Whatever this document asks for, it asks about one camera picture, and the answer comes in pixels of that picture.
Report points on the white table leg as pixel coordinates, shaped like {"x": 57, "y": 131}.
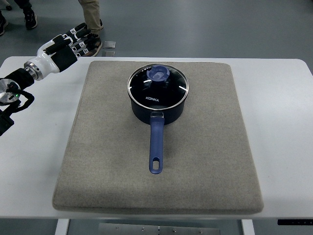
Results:
{"x": 247, "y": 227}
{"x": 62, "y": 227}

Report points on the glass pot lid blue knob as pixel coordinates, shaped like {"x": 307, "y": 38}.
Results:
{"x": 158, "y": 87}

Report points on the person in khaki trousers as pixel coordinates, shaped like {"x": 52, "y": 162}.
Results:
{"x": 91, "y": 11}

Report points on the person in black sneakers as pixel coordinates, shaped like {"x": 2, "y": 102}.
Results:
{"x": 29, "y": 16}

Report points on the white right table leg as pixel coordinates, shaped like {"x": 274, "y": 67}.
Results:
{"x": 247, "y": 227}

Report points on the beige felt mat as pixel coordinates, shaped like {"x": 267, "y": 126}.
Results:
{"x": 199, "y": 164}

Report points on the metal table base plate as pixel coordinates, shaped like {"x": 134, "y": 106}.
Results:
{"x": 130, "y": 229}

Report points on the black table control panel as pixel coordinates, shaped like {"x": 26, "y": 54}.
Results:
{"x": 295, "y": 222}

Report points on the metal floor plate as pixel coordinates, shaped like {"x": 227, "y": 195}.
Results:
{"x": 108, "y": 49}

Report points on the dark blue saucepan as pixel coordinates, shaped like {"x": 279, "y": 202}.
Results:
{"x": 157, "y": 118}

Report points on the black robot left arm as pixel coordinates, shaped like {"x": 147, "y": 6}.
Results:
{"x": 14, "y": 97}

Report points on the white left table leg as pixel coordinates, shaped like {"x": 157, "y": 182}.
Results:
{"x": 62, "y": 227}

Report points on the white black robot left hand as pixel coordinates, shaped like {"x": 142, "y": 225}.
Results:
{"x": 59, "y": 53}

